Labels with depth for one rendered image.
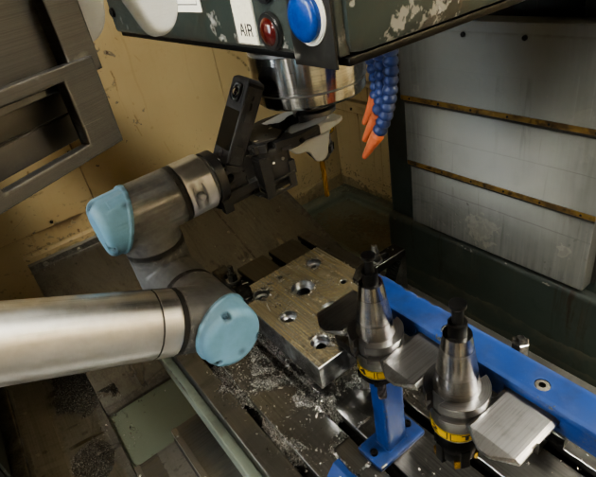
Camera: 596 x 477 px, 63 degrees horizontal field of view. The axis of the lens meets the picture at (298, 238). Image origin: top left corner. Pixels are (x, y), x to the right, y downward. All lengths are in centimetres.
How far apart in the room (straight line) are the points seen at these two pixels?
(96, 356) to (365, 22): 37
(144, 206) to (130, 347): 17
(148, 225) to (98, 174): 109
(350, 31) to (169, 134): 144
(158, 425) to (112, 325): 89
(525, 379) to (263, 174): 39
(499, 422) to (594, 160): 61
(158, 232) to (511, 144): 73
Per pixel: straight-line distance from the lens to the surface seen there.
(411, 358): 54
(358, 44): 33
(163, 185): 61
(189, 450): 114
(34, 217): 168
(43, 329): 48
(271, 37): 37
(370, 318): 53
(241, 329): 54
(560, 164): 104
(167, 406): 140
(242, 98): 64
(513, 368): 53
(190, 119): 176
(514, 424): 50
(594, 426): 50
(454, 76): 110
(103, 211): 60
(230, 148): 64
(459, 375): 47
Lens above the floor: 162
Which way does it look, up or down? 32 degrees down
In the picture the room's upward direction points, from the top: 11 degrees counter-clockwise
